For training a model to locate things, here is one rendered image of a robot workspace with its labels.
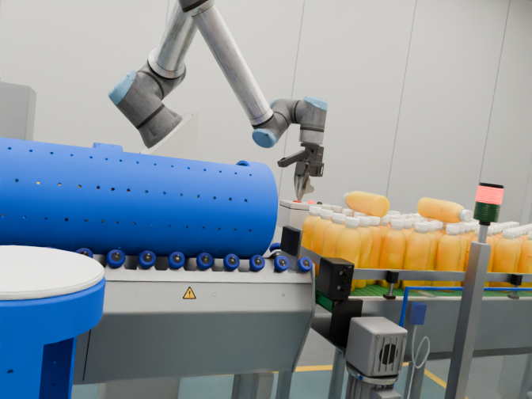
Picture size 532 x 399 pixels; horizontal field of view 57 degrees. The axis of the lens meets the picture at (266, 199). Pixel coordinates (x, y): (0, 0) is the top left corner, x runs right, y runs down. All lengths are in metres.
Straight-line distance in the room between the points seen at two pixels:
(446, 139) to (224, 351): 4.25
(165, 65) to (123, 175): 0.90
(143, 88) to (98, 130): 2.02
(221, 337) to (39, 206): 0.57
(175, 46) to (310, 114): 0.57
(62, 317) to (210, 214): 0.57
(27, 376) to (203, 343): 0.68
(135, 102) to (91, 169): 0.83
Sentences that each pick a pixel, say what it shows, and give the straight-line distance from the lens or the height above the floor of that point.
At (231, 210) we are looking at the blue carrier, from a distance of 1.25.
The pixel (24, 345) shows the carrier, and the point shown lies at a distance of 0.76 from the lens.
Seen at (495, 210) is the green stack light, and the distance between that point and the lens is 1.40.
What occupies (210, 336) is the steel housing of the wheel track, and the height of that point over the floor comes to 0.76.
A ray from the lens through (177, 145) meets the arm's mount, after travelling 1.90.
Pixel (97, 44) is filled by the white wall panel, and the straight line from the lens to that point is 4.05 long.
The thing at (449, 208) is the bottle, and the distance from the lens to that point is 1.73.
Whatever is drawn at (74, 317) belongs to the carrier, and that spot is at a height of 0.99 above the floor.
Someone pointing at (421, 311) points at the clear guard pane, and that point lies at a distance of 1.48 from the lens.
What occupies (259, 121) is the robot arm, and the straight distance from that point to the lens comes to 1.72.
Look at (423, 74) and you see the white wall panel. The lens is 5.17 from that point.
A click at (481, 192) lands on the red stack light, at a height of 1.23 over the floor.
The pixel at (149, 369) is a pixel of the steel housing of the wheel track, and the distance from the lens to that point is 1.39.
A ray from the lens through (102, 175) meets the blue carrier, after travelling 1.19.
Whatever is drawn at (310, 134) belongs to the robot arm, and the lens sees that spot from 1.77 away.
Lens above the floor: 1.26
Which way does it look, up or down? 5 degrees down
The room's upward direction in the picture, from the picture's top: 7 degrees clockwise
